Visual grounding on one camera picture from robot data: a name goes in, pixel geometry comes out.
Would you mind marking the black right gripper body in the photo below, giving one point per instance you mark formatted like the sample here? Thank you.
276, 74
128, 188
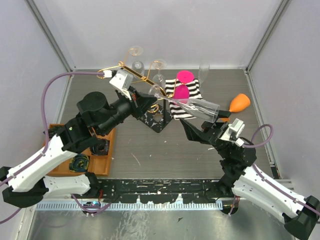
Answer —
216, 128

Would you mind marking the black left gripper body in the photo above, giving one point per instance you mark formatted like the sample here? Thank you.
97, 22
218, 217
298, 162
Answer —
126, 107

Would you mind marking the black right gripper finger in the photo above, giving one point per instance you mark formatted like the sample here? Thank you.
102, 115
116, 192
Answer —
192, 133
224, 114

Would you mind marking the orange plastic wine glass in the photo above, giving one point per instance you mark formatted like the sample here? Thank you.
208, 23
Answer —
239, 103

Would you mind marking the gold wine glass rack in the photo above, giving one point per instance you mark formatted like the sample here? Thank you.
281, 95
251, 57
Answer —
157, 116

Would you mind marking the clear stemmed wine glass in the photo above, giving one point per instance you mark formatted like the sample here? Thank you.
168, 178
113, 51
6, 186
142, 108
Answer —
159, 78

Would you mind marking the pink plastic wine glass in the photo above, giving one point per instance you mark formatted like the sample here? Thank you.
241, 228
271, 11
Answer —
181, 90

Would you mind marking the tall clear champagne flute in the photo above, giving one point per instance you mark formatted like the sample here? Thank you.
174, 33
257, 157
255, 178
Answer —
203, 72

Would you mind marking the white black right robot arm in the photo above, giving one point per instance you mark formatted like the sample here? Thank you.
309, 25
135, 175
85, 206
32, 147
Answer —
242, 178

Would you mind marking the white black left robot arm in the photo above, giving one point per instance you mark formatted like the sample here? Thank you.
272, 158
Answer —
28, 182

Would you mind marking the black white striped cloth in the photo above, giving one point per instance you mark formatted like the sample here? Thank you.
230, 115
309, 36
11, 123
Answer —
193, 92

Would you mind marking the blue floral rolled tie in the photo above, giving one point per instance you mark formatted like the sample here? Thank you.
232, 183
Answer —
101, 148

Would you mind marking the orange wooden compartment tray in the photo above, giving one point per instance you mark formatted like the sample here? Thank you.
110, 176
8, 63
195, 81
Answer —
100, 165

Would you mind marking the yellow blue rolled tie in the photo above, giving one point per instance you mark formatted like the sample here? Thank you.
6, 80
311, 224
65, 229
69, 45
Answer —
79, 163

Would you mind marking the green patterned rolled tie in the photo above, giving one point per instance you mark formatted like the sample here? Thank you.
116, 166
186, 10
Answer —
53, 130

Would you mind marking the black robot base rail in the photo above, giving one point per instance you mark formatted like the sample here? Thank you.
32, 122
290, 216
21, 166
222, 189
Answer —
159, 191

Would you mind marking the white slotted cable duct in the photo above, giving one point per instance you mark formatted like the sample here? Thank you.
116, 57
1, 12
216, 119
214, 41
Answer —
176, 206

